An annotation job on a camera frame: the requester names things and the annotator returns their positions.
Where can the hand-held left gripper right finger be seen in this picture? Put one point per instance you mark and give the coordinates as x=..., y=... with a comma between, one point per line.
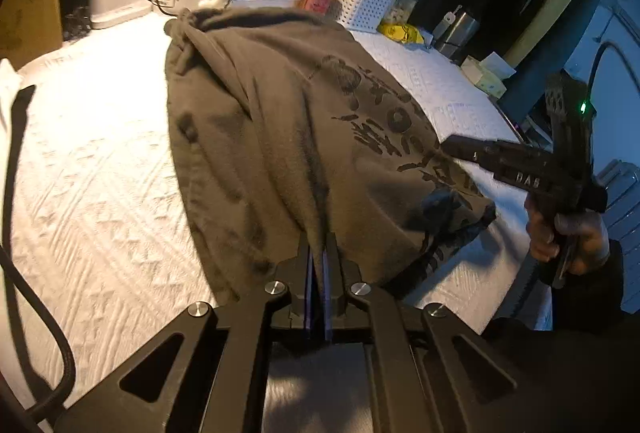
x=330, y=283

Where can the grey-brown shirt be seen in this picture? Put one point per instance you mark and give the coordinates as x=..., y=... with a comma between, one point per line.
x=280, y=138

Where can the person's right forearm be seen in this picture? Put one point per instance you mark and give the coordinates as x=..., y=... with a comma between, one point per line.
x=605, y=293

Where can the white textured tablecloth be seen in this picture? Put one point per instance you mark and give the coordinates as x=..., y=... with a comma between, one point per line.
x=100, y=163

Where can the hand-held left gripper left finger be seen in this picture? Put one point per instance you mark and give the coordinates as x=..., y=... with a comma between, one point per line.
x=306, y=283

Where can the steel tumbler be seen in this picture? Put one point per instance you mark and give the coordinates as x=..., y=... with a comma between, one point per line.
x=457, y=35

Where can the white hanging tag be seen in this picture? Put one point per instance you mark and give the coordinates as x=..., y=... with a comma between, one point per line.
x=449, y=20

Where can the yellow snack packet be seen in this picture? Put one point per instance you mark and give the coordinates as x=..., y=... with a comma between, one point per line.
x=400, y=33

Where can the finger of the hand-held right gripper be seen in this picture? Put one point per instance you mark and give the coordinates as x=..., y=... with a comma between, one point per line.
x=510, y=163

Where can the white perforated basket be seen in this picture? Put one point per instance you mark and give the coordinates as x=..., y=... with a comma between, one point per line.
x=362, y=3

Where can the yellow-green tissue box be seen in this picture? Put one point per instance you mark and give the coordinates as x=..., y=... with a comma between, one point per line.
x=487, y=75

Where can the person's right hand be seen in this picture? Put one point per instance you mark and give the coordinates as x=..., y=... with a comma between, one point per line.
x=585, y=238

